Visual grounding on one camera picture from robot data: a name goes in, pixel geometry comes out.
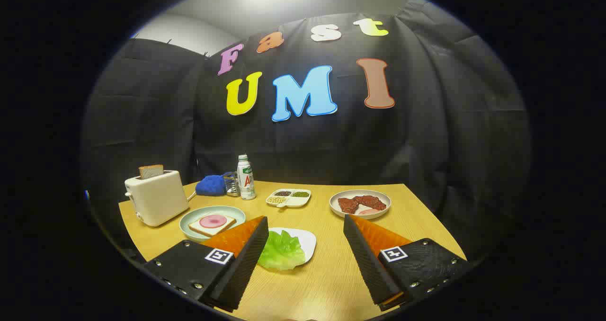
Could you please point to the pile of dark red beans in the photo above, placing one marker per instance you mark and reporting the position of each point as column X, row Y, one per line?
column 282, row 193

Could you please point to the pile of green beans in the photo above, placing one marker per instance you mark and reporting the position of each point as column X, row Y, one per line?
column 300, row 194

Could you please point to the green lettuce leaf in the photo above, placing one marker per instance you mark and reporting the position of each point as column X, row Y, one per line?
column 281, row 252

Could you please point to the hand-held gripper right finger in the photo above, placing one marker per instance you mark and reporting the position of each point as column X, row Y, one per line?
column 367, row 259

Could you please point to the toasted bread slice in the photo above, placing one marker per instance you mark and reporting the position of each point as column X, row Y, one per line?
column 151, row 171

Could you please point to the white square plate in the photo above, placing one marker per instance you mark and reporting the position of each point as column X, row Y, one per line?
column 305, row 240

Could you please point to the metal mesh utensil holder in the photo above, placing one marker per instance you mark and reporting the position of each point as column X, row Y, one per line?
column 232, row 184

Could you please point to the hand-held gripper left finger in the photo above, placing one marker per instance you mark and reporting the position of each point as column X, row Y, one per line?
column 246, row 264

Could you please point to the blue cloth mitt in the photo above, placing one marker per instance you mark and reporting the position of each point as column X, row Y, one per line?
column 210, row 186

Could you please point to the pale green plate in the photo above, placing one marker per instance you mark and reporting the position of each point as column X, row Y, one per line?
column 189, row 219

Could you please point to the brown steak piece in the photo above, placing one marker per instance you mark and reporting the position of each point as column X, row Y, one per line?
column 347, row 205
column 374, row 201

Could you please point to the pile of yellow soybeans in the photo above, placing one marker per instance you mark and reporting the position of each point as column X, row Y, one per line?
column 276, row 200

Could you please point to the black backdrop cloth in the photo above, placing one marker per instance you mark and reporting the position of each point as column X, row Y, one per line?
column 378, row 146

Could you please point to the white plastic drink bottle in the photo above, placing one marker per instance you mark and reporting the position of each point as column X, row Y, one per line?
column 246, row 181

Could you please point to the white bread slice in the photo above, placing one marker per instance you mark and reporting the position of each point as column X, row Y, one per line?
column 201, row 229

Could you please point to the white round meat bowl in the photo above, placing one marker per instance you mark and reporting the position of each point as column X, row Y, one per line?
column 336, row 208

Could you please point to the white divided dish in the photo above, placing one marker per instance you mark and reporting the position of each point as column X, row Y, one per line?
column 297, row 201

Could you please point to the round pink ham slice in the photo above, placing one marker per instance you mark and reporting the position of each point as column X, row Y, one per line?
column 213, row 221

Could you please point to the cream white toaster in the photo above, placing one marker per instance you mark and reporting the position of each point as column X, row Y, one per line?
column 158, row 198

